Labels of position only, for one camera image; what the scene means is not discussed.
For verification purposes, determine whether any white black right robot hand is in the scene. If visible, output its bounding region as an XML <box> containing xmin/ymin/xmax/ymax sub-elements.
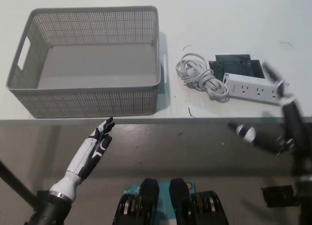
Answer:
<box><xmin>227</xmin><ymin>61</ymin><xmax>312</xmax><ymax>184</ymax></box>

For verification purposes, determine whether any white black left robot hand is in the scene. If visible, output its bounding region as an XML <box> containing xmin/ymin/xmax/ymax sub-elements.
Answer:
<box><xmin>48</xmin><ymin>117</ymin><xmax>116</xmax><ymax>202</ymax></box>

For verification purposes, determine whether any white power strip grey cord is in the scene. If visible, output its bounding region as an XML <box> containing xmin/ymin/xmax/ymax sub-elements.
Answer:
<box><xmin>175</xmin><ymin>53</ymin><xmax>291</xmax><ymax>107</ymax></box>

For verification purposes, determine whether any black table foot plate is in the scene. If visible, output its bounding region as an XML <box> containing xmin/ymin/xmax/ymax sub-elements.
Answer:
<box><xmin>261</xmin><ymin>185</ymin><xmax>295</xmax><ymax>208</ymax></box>
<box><xmin>36</xmin><ymin>189</ymin><xmax>51</xmax><ymax>201</ymax></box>

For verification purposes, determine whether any grey perforated plastic basket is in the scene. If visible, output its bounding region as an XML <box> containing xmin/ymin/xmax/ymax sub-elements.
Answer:
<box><xmin>6</xmin><ymin>5</ymin><xmax>168</xmax><ymax>119</ymax></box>

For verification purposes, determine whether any black table leg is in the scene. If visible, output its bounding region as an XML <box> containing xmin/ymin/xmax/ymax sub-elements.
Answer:
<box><xmin>0</xmin><ymin>158</ymin><xmax>39</xmax><ymax>211</ymax></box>

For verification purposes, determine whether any black teal robot torso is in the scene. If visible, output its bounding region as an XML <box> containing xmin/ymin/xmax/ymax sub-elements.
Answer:
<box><xmin>113</xmin><ymin>177</ymin><xmax>230</xmax><ymax>225</ymax></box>

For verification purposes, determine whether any black tape patch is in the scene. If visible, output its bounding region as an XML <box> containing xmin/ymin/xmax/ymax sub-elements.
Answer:
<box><xmin>207</xmin><ymin>53</ymin><xmax>266</xmax><ymax>82</ymax></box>

